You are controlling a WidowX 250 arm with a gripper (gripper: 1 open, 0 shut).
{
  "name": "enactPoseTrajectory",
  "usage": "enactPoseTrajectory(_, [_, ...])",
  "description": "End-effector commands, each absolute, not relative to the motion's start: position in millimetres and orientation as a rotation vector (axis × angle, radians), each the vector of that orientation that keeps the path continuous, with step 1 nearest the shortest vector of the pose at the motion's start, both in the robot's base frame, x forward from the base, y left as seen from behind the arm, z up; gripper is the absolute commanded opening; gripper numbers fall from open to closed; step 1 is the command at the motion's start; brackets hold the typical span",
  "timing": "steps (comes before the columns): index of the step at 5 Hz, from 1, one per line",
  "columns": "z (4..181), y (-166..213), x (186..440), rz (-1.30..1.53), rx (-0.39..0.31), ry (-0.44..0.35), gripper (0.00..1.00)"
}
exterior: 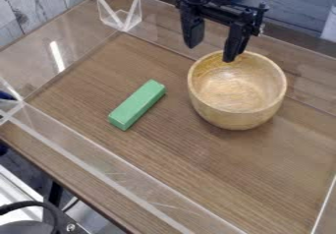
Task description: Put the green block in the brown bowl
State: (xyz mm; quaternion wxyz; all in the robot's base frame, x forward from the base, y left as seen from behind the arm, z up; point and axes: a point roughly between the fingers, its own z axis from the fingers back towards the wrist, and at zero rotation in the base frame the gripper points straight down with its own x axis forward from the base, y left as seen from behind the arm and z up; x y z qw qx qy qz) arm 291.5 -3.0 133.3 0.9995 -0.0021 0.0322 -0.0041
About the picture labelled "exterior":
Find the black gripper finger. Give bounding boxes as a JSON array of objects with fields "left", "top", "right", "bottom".
[
  {"left": 180, "top": 4, "right": 205, "bottom": 48},
  {"left": 222, "top": 22, "right": 250, "bottom": 63}
]

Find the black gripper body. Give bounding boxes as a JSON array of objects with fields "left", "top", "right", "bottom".
[{"left": 176, "top": 0, "right": 269, "bottom": 36}]

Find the green rectangular block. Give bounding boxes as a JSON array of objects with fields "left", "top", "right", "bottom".
[{"left": 108, "top": 80, "right": 166, "bottom": 131}]

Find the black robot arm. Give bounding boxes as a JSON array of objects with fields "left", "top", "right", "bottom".
[{"left": 176, "top": 0, "right": 269, "bottom": 63}]

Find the brown wooden bowl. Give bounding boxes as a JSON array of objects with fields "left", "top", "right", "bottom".
[{"left": 188, "top": 51, "right": 288, "bottom": 131}]

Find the clear acrylic tray wall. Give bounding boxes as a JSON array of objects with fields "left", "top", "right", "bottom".
[{"left": 0, "top": 0, "right": 336, "bottom": 234}]

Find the black metal bracket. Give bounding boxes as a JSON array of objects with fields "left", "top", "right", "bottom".
[{"left": 41, "top": 198, "right": 90, "bottom": 234}]

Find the black cable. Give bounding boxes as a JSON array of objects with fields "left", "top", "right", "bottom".
[{"left": 0, "top": 201, "right": 60, "bottom": 234}]

